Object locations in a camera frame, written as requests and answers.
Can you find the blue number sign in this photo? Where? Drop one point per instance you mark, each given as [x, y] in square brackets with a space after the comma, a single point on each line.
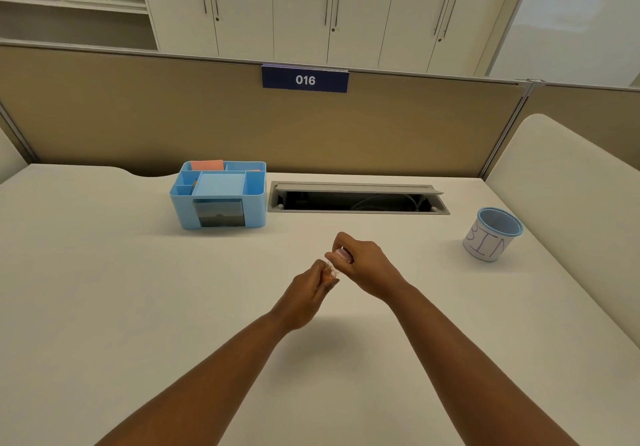
[305, 79]

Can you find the person's right hand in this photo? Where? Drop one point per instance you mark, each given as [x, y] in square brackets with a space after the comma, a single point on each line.
[369, 268]

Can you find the white paper cup bin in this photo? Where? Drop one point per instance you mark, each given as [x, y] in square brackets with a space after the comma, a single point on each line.
[491, 235]

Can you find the person's right forearm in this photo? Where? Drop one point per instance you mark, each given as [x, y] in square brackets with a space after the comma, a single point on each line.
[475, 375]

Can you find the person's left hand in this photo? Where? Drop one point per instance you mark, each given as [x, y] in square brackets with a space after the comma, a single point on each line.
[301, 297]

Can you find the white wall cabinet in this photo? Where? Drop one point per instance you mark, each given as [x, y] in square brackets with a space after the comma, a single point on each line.
[332, 13]

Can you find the beige side partition panel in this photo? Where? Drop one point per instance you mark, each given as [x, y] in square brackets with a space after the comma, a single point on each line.
[582, 121]

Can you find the white open shelf unit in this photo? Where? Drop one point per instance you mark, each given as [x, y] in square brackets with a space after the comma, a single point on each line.
[75, 3]

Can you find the blue sticky note pad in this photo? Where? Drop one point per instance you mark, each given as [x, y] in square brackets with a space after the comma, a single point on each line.
[219, 184]

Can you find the beige desk partition panel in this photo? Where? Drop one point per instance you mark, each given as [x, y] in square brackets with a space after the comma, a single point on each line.
[260, 116]

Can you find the cream chair back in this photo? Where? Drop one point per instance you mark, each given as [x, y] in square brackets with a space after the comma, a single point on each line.
[570, 221]

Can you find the small clear plastic piece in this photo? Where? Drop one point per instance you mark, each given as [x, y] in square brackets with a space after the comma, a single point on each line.
[332, 270]

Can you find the person's left forearm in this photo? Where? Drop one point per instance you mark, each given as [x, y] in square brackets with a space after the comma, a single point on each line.
[195, 390]

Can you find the orange sticky note pad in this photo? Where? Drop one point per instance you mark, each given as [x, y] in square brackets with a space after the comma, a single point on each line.
[207, 165]

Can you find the person's left fingers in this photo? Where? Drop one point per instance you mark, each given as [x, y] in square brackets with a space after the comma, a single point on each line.
[322, 273]

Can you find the person's right thumb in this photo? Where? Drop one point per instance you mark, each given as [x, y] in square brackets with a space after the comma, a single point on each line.
[341, 241]

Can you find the blue desk organizer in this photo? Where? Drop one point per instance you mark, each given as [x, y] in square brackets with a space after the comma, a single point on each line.
[218, 197]

